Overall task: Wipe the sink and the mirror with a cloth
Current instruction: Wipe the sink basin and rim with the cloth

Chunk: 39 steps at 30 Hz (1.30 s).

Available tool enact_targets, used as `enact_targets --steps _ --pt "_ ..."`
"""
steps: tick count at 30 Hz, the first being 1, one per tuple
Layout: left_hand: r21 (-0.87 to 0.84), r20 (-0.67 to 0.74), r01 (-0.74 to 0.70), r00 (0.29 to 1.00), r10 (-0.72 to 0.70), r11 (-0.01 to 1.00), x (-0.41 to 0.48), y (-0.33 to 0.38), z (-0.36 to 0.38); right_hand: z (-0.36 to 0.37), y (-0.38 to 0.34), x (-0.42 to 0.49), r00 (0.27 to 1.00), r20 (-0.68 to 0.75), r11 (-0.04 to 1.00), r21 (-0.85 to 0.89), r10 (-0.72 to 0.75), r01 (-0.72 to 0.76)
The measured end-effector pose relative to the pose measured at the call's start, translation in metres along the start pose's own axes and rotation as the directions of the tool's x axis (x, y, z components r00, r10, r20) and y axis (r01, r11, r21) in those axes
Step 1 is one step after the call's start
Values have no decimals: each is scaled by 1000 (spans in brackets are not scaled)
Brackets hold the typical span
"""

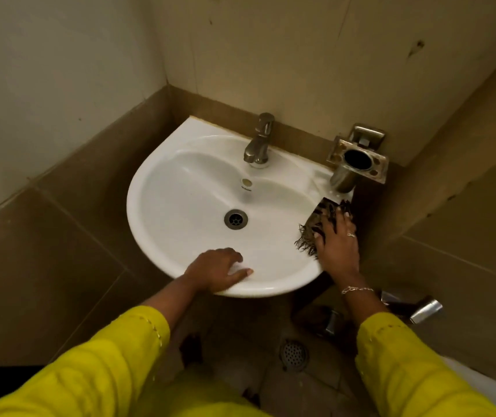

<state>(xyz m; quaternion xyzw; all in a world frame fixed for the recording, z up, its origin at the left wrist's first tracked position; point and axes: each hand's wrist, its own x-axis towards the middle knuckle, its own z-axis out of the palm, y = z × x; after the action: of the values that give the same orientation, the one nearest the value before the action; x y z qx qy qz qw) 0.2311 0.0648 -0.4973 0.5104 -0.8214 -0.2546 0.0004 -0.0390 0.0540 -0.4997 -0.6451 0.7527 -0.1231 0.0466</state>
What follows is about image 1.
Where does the person's left hand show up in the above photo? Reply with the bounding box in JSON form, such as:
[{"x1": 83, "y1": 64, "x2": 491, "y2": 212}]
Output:
[{"x1": 185, "y1": 248, "x2": 254, "y2": 295}]

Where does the steel basin faucet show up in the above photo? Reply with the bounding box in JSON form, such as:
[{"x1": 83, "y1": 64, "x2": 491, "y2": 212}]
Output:
[{"x1": 243, "y1": 112, "x2": 275, "y2": 169}]

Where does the white toilet rim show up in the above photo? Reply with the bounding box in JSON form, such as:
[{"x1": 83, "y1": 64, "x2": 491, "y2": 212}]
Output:
[{"x1": 441, "y1": 356, "x2": 496, "y2": 417}]

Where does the metal pipe valve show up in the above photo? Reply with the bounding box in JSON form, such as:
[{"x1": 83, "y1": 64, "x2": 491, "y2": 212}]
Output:
[{"x1": 323, "y1": 309, "x2": 341, "y2": 338}]

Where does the round floor drain grate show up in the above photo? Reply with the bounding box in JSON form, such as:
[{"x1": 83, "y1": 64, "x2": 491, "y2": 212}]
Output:
[{"x1": 279, "y1": 339, "x2": 310, "y2": 373}]

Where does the metal wall tumbler holder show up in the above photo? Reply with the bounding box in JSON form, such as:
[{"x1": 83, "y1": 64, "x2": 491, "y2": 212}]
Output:
[{"x1": 326, "y1": 123, "x2": 390, "y2": 185}]

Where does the steel tumbler cup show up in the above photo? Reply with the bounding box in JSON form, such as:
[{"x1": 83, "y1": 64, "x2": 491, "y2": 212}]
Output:
[{"x1": 330, "y1": 148, "x2": 376, "y2": 194}]

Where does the yellow long-sleeved garment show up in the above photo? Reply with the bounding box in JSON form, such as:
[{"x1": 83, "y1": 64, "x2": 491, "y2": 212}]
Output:
[{"x1": 0, "y1": 305, "x2": 496, "y2": 417}]

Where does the person's right forearm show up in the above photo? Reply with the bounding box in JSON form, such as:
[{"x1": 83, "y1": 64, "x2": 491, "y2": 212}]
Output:
[{"x1": 338, "y1": 270, "x2": 390, "y2": 328}]

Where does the brown fringed cleaning cloth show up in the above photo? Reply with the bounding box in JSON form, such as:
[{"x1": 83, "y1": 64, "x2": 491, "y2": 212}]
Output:
[{"x1": 295, "y1": 197, "x2": 354, "y2": 259}]

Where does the person's left forearm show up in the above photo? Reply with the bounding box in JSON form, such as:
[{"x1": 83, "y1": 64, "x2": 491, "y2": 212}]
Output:
[{"x1": 140, "y1": 273, "x2": 199, "y2": 332}]

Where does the person's right hand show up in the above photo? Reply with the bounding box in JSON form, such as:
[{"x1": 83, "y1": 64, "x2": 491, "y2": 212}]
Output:
[{"x1": 312, "y1": 202, "x2": 361, "y2": 275}]

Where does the steel sink drain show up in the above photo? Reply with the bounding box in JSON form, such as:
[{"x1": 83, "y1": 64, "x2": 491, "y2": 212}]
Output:
[{"x1": 224, "y1": 208, "x2": 249, "y2": 231}]

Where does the white ceramic washbasin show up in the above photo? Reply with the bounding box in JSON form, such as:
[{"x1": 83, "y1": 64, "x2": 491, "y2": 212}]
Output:
[{"x1": 126, "y1": 116, "x2": 355, "y2": 299}]

